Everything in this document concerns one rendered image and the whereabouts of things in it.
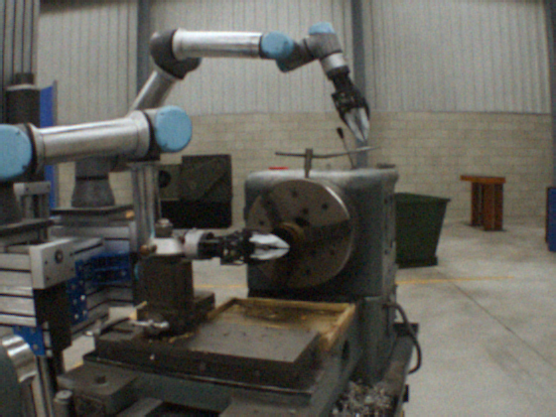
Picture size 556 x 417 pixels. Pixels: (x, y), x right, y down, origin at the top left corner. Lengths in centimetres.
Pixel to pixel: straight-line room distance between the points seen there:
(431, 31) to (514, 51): 211
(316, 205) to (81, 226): 74
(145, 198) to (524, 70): 1188
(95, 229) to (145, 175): 32
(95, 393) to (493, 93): 1190
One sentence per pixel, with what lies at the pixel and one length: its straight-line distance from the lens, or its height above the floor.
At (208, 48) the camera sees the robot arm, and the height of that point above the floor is 161.
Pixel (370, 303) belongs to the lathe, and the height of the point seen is 85.
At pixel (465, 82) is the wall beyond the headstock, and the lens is 1221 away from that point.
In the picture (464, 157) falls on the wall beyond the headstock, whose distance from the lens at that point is 1199.
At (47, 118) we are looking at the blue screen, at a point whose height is 192.
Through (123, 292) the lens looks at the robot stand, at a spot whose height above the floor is 90.
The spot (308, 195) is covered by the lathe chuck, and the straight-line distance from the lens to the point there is 145.
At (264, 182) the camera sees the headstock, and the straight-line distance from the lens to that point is 166.
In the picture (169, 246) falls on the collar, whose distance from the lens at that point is 94.
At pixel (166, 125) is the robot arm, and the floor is 138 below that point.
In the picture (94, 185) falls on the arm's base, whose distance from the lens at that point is 166.
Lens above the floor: 128
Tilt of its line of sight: 5 degrees down
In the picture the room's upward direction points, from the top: 1 degrees counter-clockwise
